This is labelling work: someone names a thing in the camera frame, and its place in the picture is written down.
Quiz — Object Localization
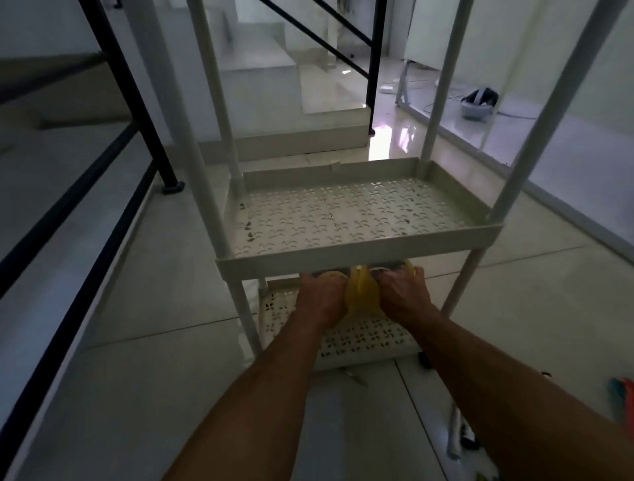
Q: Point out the white partition board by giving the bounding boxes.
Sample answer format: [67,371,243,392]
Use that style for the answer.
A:
[404,0,634,264]

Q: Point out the person's left hand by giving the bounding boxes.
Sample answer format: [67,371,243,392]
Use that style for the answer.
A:
[296,271,350,330]

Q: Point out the row of black-capped white markers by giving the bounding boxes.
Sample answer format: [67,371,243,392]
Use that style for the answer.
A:
[445,401,481,462]

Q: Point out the pile of teal wipe packets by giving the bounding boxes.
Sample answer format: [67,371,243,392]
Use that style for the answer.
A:
[609,376,634,437]

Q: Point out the person's right hand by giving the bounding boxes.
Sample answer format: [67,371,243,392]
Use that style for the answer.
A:
[376,266,442,328]

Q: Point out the white cable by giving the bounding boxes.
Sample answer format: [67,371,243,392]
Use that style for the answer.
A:
[381,79,541,120]

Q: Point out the beige plastic cart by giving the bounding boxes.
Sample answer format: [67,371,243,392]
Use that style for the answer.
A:
[186,0,634,373]

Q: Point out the black metal stair railing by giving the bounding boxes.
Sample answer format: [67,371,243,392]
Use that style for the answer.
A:
[0,0,187,481]
[257,0,390,137]

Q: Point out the person's left forearm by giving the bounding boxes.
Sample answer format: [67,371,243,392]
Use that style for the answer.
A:
[163,314,330,481]

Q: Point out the person's right forearm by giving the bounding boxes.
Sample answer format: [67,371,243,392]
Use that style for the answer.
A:
[408,305,634,481]

